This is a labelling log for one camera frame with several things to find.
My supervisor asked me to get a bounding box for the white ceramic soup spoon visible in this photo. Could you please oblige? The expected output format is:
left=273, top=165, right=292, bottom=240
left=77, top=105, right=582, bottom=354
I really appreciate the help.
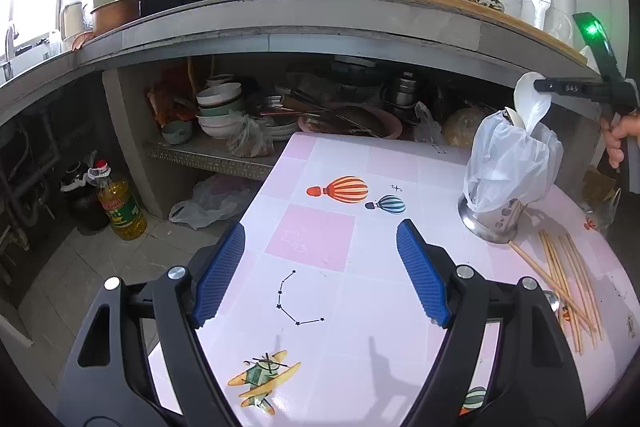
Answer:
left=514, top=72, right=552, bottom=134

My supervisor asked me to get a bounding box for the cream plastic ladle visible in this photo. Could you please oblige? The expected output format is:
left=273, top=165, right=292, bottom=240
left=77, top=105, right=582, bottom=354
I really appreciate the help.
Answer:
left=504, top=107, right=525, bottom=129

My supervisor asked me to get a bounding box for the small steel spoon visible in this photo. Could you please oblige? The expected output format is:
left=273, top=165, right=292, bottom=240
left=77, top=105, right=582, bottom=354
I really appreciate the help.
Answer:
left=544, top=291, right=560, bottom=314

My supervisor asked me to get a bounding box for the person's right hand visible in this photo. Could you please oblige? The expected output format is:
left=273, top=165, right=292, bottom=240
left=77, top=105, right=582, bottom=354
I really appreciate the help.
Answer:
left=600, top=110, right=640, bottom=169

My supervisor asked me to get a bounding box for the steel utensil holder cup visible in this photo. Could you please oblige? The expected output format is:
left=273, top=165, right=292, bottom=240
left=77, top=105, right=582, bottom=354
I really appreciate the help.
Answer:
left=458, top=196, right=525, bottom=244

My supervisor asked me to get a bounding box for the cardboard box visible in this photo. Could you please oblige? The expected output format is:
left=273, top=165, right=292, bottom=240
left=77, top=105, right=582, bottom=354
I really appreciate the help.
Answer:
left=582, top=166, right=617, bottom=212

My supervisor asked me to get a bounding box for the cooking oil bottle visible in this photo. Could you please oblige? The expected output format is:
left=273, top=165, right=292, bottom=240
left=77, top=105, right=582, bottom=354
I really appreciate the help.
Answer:
left=88, top=159, right=146, bottom=241

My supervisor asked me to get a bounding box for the crossing wooden chopstick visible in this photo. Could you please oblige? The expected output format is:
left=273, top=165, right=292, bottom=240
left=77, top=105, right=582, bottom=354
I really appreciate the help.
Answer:
left=508, top=241, right=597, bottom=332

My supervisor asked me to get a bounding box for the white plastic bag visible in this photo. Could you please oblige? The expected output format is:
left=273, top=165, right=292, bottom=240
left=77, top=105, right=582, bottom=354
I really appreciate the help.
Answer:
left=462, top=109, right=565, bottom=214

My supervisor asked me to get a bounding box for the yellowish plastic bag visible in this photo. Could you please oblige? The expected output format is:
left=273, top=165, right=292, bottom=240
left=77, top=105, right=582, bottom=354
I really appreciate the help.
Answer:
left=442, top=107, right=488, bottom=148

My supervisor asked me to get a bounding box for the stack of bowls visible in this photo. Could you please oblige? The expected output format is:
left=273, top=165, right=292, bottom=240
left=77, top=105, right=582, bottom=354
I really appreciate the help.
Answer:
left=196, top=75, right=245, bottom=140

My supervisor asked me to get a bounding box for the brown enamel pot stack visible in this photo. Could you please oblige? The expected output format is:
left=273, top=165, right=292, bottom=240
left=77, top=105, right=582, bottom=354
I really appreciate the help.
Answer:
left=86, top=0, right=148, bottom=37

